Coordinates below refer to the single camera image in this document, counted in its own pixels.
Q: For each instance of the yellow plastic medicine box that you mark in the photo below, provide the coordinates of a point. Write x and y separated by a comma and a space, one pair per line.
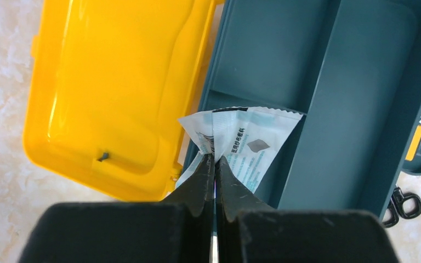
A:
110, 81

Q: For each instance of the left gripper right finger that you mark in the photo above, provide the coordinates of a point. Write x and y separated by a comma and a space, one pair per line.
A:
249, 230

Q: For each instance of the black handled scissors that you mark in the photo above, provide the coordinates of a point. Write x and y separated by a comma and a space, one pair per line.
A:
402, 206

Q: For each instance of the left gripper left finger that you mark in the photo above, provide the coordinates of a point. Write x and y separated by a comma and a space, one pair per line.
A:
176, 229

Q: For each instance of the teal divided tray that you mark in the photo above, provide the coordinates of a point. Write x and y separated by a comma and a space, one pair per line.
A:
352, 68

